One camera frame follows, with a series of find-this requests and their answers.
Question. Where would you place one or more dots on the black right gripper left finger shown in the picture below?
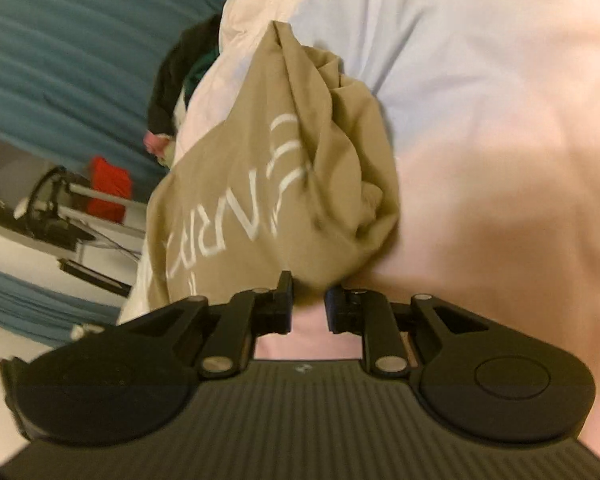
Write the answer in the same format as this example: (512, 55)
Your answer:
(130, 380)

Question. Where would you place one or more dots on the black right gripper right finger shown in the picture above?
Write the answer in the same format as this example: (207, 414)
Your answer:
(479, 378)

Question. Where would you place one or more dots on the tan printed t-shirt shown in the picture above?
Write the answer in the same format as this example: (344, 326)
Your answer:
(300, 177)

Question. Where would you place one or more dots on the pile of dark clothes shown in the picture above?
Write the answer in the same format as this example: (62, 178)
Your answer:
(176, 79)

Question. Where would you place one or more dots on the blue curtain left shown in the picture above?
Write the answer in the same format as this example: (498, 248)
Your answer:
(45, 316)

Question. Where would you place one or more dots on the blue curtain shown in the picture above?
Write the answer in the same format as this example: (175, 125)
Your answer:
(76, 76)
(45, 316)

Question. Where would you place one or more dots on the silver tripod stand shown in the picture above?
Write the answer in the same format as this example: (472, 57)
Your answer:
(57, 199)

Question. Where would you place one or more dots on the red cloth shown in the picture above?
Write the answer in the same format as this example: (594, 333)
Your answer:
(110, 180)

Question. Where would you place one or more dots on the blue curtain right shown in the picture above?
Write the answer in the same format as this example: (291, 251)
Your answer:
(76, 76)

